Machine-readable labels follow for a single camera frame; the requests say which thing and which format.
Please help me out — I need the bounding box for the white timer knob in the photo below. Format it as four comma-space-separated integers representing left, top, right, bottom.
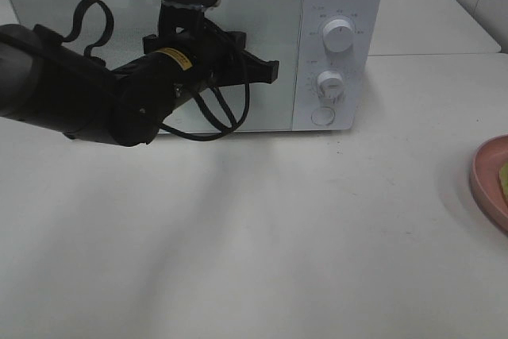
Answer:
316, 71, 344, 100

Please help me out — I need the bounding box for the white microwave door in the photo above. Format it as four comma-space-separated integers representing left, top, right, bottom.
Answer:
1, 0, 301, 132

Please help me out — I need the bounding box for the sandwich with lettuce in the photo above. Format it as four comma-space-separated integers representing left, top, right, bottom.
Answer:
498, 162, 508, 200

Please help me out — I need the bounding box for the pink round plate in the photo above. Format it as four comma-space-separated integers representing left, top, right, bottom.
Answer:
469, 135, 507, 233

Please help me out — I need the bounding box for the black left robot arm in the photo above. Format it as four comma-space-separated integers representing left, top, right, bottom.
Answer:
1, 0, 279, 147

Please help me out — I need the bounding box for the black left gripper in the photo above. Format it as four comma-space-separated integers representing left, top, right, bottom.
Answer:
143, 3, 279, 87

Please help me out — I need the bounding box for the upper white power knob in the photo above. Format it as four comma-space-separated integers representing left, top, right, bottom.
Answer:
322, 16, 355, 53

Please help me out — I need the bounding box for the round white door button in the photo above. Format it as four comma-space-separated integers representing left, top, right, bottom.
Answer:
311, 107, 335, 126

